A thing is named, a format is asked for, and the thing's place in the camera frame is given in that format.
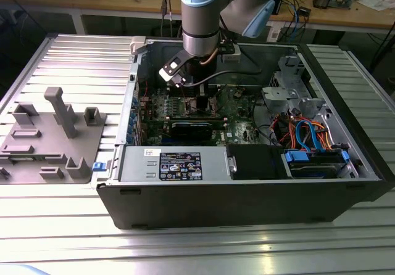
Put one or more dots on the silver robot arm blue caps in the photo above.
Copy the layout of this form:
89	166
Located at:
200	16

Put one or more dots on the CPU socket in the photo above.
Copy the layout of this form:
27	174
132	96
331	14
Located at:
189	105

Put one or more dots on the black disk bay cover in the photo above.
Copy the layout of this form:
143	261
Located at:
259	162

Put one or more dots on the silver coin battery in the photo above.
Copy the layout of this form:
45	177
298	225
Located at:
238	94

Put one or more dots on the black graphics card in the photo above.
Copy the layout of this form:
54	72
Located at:
191	130

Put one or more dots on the green motherboard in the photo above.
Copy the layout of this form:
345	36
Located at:
240	117

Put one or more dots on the silver drive cage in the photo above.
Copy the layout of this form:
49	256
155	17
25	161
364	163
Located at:
277	94

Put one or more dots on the white paper label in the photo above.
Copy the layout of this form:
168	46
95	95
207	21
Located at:
273	34

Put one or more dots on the grey power supply box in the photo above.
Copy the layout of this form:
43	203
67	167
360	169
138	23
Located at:
135	164

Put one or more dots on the small black box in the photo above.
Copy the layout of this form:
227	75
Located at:
305	11

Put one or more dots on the black PC case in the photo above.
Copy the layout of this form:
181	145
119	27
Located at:
216	204

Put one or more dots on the blue plastic case latch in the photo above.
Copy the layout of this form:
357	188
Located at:
98	166

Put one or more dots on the hard disk in blue carrier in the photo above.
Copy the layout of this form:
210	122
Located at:
308	171

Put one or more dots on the wooden workbench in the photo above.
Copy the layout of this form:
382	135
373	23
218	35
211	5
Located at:
339	19

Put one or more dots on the grey parts rack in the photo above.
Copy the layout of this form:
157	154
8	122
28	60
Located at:
40	145

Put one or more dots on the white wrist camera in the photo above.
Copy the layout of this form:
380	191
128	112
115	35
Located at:
231	56
172	74

